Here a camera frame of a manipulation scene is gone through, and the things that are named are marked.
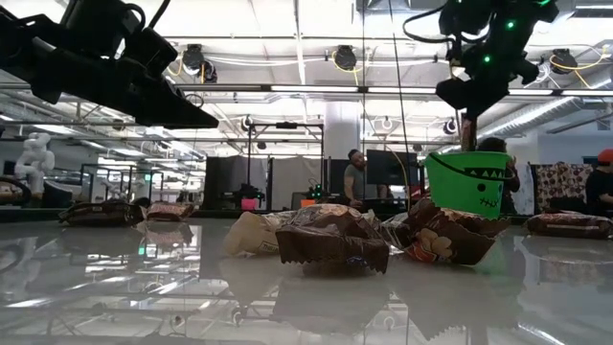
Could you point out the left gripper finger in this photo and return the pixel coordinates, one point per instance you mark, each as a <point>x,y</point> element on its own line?
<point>177,112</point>

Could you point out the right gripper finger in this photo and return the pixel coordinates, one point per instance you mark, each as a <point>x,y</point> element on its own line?
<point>474,127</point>

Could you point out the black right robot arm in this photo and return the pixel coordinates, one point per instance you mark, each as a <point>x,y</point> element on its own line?
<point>503,19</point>

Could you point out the green halloween bucket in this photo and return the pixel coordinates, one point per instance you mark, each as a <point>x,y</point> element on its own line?
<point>460,191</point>

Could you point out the person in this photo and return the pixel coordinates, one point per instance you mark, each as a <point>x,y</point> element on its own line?
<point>491,144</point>
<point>356,182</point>
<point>601,187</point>

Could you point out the black computer monitor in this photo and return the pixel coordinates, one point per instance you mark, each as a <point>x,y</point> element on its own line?
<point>390,167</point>

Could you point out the patterned floral cloth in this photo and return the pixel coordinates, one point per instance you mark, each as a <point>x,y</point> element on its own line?
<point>560,184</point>

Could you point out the pink bin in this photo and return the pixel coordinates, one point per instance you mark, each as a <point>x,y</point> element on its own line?
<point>249,204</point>

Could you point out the white humanoid figure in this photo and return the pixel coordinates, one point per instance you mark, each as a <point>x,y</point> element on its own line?
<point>34,160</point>

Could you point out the grey partition curtain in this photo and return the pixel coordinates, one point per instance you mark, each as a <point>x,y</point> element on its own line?
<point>292,177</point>

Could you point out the white building column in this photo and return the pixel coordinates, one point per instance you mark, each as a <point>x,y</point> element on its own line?
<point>341,129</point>

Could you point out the long ceiling light bar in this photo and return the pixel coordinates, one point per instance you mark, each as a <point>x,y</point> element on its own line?
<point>311,88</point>

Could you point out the black metal frame rig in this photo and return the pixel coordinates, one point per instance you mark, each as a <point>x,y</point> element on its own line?
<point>286,125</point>

